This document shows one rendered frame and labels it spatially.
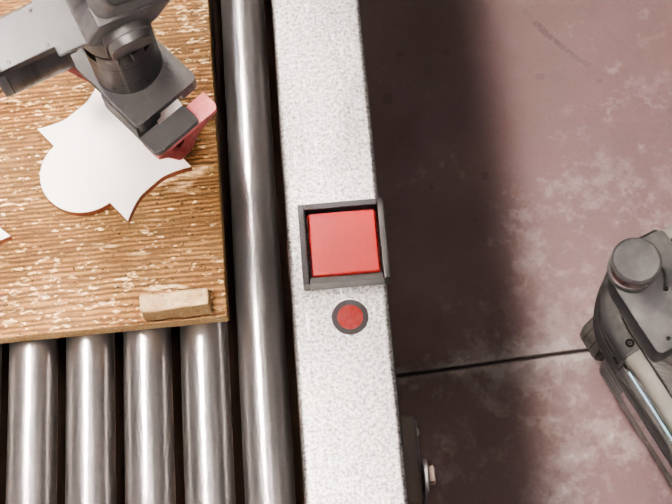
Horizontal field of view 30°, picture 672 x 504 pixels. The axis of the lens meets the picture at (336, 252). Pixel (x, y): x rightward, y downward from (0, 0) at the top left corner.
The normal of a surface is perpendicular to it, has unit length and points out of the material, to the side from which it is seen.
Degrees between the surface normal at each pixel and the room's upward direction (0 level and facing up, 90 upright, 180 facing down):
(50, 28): 22
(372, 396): 0
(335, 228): 0
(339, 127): 0
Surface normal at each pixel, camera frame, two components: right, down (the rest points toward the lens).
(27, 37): 0.07, 0.00
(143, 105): -0.04, -0.37
